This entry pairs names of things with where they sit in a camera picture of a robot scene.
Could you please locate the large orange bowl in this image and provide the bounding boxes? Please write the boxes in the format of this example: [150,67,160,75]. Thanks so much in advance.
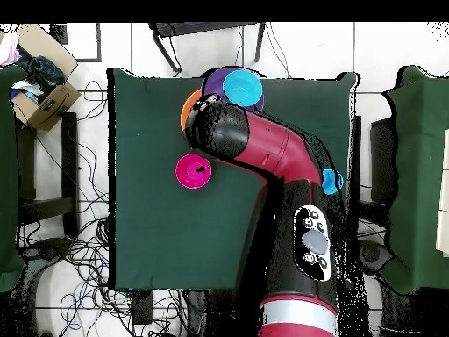
[180,89,205,133]

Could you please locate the purple bowl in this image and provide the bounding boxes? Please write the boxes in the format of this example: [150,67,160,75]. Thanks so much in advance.
[201,66,267,115]

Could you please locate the black metal stand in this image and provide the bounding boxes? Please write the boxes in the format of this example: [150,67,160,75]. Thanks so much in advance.
[148,21,267,75]

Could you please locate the cardboard box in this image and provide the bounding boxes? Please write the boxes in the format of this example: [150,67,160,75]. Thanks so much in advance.
[10,24,82,132]

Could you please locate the tangle of floor cables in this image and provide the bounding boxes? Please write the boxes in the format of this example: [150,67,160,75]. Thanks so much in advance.
[20,80,134,331]

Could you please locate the dark green tablecloth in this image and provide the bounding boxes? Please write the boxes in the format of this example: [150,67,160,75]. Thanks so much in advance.
[106,66,359,292]

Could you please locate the pink bowl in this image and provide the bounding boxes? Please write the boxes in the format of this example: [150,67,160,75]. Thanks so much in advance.
[175,153,213,190]

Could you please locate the blue cup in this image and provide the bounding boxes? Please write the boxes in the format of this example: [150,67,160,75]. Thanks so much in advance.
[321,168,345,197]

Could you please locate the small light blue bowl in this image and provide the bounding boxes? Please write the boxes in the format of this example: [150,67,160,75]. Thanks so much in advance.
[222,68,265,109]

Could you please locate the black bench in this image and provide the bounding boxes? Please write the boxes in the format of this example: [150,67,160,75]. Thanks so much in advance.
[15,111,80,240]

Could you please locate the beige board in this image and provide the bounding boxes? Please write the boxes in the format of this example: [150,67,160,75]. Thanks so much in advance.
[436,147,449,257]

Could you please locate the green cloth covered table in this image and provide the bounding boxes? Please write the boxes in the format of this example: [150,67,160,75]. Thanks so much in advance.
[0,64,25,292]
[381,65,449,295]

